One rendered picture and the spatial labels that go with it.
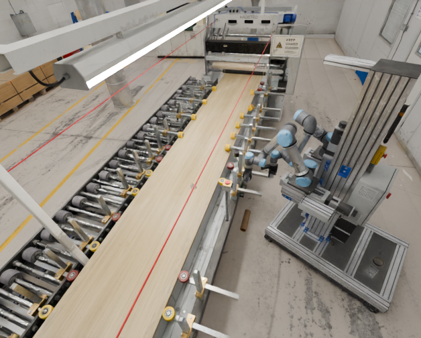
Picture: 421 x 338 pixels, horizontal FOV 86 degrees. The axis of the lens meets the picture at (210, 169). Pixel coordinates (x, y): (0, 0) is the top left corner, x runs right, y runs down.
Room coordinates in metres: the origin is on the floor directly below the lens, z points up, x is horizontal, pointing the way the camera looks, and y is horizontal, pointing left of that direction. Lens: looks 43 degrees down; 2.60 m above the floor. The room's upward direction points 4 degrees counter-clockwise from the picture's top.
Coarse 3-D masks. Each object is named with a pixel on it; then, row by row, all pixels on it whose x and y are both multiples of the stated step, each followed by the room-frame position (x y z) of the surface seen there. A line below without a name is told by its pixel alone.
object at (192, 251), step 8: (256, 96) 3.82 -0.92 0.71; (248, 112) 3.15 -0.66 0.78; (232, 152) 2.23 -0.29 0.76; (224, 176) 1.88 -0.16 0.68; (216, 192) 1.59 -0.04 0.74; (216, 200) 1.58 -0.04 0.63; (208, 208) 1.37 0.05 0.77; (208, 216) 1.35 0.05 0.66; (200, 232) 1.14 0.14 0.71; (192, 248) 0.97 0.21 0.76; (192, 256) 0.94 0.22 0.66; (184, 264) 0.81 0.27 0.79; (176, 288) 0.65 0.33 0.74; (176, 296) 0.62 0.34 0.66; (168, 304) 0.53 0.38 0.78; (160, 328) 0.40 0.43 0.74; (160, 336) 0.37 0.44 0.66
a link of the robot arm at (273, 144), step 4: (284, 124) 1.50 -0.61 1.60; (292, 124) 1.47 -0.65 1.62; (296, 128) 1.45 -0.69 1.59; (276, 136) 1.55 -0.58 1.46; (272, 140) 1.57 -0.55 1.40; (276, 140) 1.53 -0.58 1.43; (268, 144) 1.59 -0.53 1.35; (272, 144) 1.55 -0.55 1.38; (276, 144) 1.53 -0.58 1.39; (264, 148) 1.60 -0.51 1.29; (268, 148) 1.56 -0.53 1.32; (272, 148) 1.55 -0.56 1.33; (260, 152) 1.61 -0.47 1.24; (264, 152) 1.58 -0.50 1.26; (268, 152) 1.56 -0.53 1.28
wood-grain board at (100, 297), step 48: (192, 144) 2.27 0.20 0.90; (144, 192) 1.52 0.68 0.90; (192, 192) 1.48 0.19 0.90; (144, 240) 0.99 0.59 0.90; (192, 240) 0.96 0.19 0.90; (96, 288) 0.64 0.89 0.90; (144, 288) 0.61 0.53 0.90; (48, 336) 0.37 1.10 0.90; (96, 336) 0.35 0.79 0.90; (144, 336) 0.33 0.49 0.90
